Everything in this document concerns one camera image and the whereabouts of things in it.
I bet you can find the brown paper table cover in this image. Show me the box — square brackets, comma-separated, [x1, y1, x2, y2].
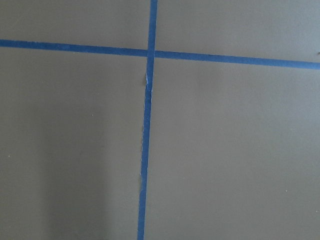
[0, 0, 320, 240]

